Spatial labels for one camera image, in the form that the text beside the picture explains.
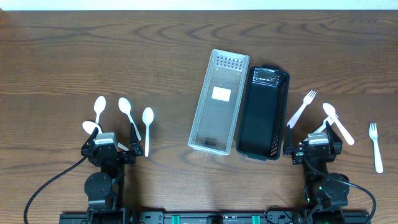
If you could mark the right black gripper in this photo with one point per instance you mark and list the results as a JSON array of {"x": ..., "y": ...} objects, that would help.
[{"x": 315, "y": 150}]

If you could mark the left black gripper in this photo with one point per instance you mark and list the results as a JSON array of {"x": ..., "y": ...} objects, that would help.
[{"x": 109, "y": 152}]

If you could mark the white plastic fork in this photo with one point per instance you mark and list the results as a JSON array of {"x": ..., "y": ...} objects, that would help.
[
  {"x": 328, "y": 119},
  {"x": 306, "y": 101},
  {"x": 377, "y": 155}
]

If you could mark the white plastic spoon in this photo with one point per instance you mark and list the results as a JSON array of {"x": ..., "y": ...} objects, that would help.
[
  {"x": 330, "y": 111},
  {"x": 147, "y": 118},
  {"x": 125, "y": 107},
  {"x": 99, "y": 107}
]

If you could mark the white plastic spoon crossing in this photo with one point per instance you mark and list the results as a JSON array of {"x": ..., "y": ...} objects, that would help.
[{"x": 89, "y": 127}]

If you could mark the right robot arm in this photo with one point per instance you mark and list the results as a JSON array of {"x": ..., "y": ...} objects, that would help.
[{"x": 326, "y": 193}]

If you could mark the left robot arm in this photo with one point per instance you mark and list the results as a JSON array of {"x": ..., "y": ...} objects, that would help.
[{"x": 105, "y": 188}]

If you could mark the black perforated plastic basket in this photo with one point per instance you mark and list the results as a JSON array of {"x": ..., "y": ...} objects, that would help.
[{"x": 261, "y": 127}]

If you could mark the clear perforated plastic basket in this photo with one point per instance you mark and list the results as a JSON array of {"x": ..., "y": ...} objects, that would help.
[{"x": 218, "y": 106}]

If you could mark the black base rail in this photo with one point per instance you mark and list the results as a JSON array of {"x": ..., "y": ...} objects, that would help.
[{"x": 270, "y": 216}]

